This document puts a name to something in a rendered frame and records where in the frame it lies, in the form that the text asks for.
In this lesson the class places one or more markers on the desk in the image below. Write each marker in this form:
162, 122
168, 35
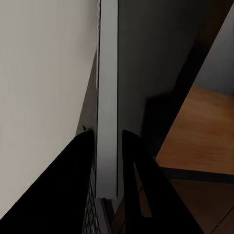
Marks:
162, 45

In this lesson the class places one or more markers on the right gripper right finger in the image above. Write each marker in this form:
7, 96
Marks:
170, 214

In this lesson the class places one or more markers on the notebook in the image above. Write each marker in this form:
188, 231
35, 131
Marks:
106, 157

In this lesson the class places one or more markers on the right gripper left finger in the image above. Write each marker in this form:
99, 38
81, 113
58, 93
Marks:
55, 203

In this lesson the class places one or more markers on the keyboard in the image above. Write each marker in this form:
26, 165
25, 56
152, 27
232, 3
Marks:
95, 218

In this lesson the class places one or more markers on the cabinet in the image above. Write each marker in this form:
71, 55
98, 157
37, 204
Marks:
197, 157

